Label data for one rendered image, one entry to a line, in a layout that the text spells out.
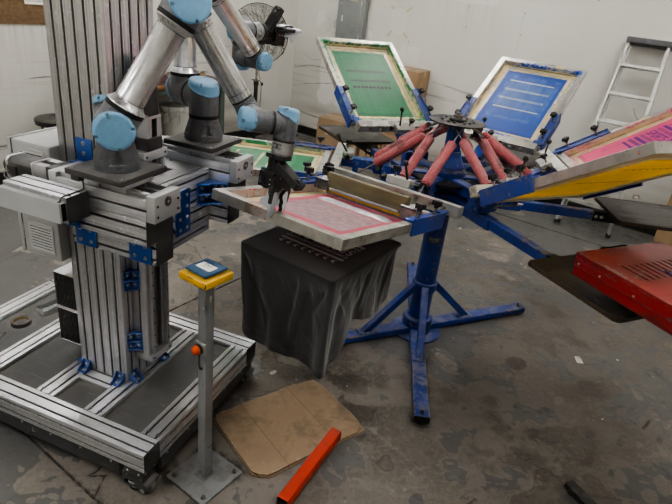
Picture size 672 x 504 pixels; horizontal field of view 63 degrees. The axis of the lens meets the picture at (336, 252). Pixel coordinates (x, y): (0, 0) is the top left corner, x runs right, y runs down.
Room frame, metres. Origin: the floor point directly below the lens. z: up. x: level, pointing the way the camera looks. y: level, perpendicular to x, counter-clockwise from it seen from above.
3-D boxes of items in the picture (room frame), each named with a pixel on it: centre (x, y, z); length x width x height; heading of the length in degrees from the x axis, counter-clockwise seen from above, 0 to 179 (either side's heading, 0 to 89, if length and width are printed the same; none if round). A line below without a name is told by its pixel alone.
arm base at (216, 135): (2.17, 0.59, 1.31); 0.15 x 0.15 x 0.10
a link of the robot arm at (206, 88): (2.18, 0.59, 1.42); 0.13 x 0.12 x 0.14; 47
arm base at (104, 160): (1.70, 0.74, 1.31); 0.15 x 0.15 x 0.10
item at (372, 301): (1.88, -0.12, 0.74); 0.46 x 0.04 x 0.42; 147
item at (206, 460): (1.63, 0.43, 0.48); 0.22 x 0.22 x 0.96; 57
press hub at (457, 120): (2.92, -0.55, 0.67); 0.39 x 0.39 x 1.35
